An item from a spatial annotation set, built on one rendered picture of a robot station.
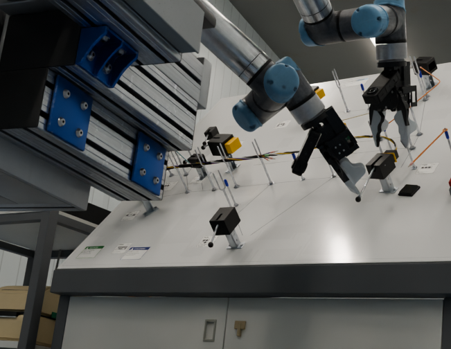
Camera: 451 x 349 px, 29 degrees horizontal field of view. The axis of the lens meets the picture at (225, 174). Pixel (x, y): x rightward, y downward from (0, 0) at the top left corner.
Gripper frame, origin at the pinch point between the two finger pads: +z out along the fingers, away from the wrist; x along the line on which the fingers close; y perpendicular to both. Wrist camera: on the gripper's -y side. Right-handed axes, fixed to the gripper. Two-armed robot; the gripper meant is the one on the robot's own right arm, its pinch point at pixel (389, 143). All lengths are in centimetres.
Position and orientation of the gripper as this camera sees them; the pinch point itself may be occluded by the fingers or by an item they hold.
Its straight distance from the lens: 217.4
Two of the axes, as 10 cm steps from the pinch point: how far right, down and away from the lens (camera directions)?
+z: 0.7, 9.9, 1.3
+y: 7.3, -1.4, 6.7
